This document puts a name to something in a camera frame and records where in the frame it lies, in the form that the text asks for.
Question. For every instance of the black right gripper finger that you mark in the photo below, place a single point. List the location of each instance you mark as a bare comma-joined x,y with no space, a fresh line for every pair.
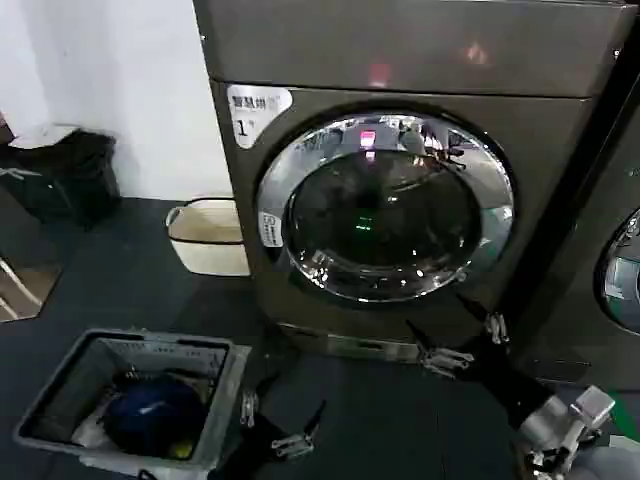
442,357
492,325

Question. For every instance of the white cloth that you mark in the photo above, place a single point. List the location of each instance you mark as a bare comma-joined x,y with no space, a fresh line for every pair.
92,432

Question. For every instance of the grey plastic laundry basket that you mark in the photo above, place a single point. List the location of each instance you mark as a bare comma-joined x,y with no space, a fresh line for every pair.
55,395

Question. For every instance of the grey dryer with number sticker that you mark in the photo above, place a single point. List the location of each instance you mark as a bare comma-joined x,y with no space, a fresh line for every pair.
400,55

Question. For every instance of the small yellow item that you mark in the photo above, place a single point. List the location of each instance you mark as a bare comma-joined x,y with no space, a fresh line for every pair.
180,450

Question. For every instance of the black waste bin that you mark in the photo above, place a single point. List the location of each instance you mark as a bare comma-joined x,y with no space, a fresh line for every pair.
75,175

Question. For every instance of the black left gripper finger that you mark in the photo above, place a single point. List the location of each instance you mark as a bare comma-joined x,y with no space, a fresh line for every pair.
295,442
249,407

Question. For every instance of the grey dryer without sticker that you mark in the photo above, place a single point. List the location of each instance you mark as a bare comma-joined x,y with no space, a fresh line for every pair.
575,280

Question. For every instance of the round chrome glass dryer door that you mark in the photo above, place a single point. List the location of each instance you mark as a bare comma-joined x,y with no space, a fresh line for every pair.
390,240
622,280

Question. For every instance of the dark blue garment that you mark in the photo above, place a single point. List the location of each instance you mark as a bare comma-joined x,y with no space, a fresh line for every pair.
155,410

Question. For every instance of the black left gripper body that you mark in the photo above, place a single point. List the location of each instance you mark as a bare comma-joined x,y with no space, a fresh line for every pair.
262,450

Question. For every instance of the white metal frame leg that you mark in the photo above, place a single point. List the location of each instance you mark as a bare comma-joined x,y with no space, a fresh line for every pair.
15,282

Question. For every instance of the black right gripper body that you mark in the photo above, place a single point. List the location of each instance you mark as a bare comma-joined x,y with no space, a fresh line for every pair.
507,382

